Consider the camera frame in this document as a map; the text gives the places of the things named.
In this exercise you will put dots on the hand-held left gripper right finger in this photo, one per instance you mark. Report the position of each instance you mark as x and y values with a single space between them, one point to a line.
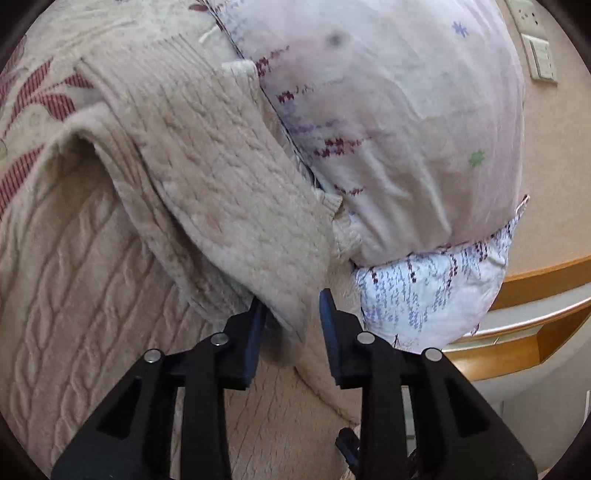
329 334

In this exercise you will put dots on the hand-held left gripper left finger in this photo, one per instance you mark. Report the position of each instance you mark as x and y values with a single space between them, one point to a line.
253 344

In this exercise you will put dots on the blue lavender tree print pillow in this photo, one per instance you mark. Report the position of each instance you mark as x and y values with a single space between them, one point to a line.
425 295

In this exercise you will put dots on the wooden bed headboard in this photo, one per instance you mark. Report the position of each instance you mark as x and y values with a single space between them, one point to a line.
521 323

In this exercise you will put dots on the pink lavender print pillow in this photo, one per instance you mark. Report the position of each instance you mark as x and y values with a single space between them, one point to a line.
392 129

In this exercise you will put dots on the floral bed quilt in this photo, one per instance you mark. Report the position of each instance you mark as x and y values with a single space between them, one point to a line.
41 106

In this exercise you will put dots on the white wall switch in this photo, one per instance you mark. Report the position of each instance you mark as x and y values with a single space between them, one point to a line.
540 57

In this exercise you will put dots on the white wall socket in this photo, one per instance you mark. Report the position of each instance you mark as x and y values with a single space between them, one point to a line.
526 16

